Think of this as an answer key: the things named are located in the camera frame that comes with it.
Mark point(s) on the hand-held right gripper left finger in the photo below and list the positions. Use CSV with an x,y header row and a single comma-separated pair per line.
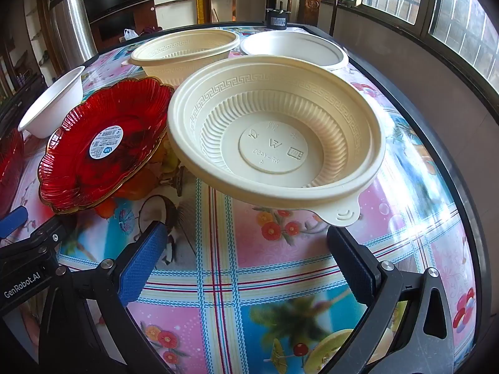
x,y
144,265

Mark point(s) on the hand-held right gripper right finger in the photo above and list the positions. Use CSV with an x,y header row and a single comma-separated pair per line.
x,y
351,268

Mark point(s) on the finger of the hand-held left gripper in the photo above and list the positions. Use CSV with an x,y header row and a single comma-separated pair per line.
x,y
13,220
48,235

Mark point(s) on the red glass plate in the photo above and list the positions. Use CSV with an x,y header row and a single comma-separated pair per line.
x,y
128,152
7,163

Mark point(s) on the small white paper bowl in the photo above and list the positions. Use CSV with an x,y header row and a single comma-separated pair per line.
x,y
50,105

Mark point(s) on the large cream plastic bowl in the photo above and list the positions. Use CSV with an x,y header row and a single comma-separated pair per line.
x,y
273,132

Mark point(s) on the printed fruit tablecloth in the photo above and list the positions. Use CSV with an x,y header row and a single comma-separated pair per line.
x,y
273,261

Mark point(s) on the stainless steel thermos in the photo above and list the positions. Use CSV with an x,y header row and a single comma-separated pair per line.
x,y
74,27

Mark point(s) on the white plastic bag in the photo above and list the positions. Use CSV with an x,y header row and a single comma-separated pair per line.
x,y
129,34

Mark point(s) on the purple flowers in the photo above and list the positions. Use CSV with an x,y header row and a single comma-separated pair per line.
x,y
150,30

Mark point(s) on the small black jar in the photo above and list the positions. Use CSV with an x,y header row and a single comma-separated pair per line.
x,y
277,18

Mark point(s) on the wooden chair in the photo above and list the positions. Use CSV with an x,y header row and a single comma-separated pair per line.
x,y
312,6

